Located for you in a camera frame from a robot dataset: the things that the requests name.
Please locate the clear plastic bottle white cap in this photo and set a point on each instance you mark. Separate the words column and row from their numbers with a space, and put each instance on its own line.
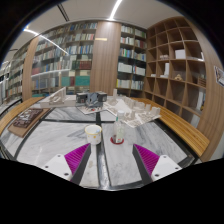
column 118, row 130

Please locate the white city block model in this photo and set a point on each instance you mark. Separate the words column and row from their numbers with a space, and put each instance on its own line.
column 136, row 111

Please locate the wall poster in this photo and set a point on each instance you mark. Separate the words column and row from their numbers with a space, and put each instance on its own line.
column 219, row 76

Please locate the dark grey building model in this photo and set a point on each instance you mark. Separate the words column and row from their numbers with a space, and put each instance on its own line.
column 91, row 98

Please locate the white ramp architecture model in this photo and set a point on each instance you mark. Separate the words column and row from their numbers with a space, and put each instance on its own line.
column 58, row 99

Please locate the straight ceiling light strip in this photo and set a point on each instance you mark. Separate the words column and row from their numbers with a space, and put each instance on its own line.
column 115, row 9

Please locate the narrow wall bookshelf with books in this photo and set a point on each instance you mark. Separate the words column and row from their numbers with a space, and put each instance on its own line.
column 131, row 60

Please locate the large wall bookshelf with books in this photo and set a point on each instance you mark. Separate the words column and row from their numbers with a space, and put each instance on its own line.
column 63, row 56

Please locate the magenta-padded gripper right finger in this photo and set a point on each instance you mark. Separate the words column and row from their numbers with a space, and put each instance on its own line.
column 146, row 158

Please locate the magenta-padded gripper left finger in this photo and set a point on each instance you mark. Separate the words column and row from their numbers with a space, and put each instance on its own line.
column 78, row 158

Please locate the flat round red coaster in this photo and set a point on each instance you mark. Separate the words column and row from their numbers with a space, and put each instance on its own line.
column 112, row 141

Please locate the flat white site model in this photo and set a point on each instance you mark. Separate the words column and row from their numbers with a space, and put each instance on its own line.
column 90, row 110

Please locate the wooden cubby shelf unit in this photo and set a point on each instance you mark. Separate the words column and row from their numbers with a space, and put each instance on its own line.
column 176, row 66

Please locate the curved wooden bench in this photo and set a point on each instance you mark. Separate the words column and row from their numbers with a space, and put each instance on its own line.
column 16, row 111
column 180, row 130

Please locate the white cup yellow rim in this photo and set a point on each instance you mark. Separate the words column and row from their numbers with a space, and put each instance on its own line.
column 93, row 135

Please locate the brown model on wooden board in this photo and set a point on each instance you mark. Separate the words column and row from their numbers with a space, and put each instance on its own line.
column 28, row 120

